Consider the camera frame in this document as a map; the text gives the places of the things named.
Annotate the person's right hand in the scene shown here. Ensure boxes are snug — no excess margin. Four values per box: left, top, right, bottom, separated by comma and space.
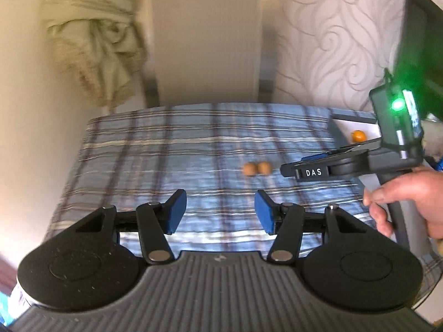
364, 167, 443, 240

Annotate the orange fruit in tray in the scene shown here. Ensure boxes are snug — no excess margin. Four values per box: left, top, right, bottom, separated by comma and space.
351, 130, 367, 143

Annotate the white tray with grey rim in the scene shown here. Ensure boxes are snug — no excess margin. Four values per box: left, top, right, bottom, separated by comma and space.
328, 107, 433, 256

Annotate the brown kiwi right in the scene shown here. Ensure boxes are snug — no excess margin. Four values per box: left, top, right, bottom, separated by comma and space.
257, 161, 272, 175

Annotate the brown kiwi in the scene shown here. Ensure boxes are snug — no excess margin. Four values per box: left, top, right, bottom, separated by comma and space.
243, 162, 258, 177
257, 161, 272, 175

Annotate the black television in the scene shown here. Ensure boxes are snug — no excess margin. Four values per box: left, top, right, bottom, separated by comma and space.
393, 0, 443, 120

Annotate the brown kiwi left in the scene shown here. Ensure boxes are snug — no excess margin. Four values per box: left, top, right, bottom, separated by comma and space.
243, 162, 258, 177

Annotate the beige radiator panel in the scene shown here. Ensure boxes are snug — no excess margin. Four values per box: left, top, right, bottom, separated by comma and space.
137, 0, 281, 107

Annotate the green fringed curtain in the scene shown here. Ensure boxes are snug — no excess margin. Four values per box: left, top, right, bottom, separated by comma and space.
41, 0, 146, 110

